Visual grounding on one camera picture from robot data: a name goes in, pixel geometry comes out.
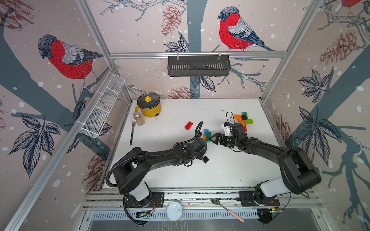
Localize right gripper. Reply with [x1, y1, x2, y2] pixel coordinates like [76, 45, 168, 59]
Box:
[209, 132, 240, 147]

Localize black small lego brick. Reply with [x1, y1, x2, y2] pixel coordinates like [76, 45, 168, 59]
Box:
[202, 156, 209, 164]

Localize red lego brick back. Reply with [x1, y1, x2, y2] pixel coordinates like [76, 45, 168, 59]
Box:
[185, 122, 193, 131]

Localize orange lego brick front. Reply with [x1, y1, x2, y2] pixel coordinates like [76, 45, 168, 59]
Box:
[239, 120, 246, 127]

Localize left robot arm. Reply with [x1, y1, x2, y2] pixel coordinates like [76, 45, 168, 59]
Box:
[105, 121, 207, 206]

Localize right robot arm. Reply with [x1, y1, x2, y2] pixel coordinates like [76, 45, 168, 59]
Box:
[210, 122, 322, 206]

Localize small glass jar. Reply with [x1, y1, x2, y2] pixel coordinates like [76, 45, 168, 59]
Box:
[134, 112, 145, 126]

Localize yellow pot with lid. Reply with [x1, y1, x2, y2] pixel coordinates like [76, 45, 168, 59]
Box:
[135, 92, 161, 118]

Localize white round lid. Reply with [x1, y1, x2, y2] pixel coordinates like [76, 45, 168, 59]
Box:
[166, 202, 183, 221]

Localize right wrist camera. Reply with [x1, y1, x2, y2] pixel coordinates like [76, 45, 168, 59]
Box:
[222, 122, 232, 137]

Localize pink handled spoon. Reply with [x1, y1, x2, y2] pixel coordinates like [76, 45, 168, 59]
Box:
[210, 198, 245, 223]

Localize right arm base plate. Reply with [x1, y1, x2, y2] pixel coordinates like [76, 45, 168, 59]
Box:
[238, 191, 280, 207]

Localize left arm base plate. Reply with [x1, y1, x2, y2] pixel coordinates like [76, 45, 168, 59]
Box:
[124, 192, 164, 208]

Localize teal handled spoon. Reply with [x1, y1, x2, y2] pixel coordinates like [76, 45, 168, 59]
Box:
[130, 118, 136, 145]

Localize black wire shelf basket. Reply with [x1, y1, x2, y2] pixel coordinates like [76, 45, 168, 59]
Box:
[167, 55, 231, 77]

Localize white wire wall basket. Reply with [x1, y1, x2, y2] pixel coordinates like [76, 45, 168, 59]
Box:
[80, 72, 125, 139]

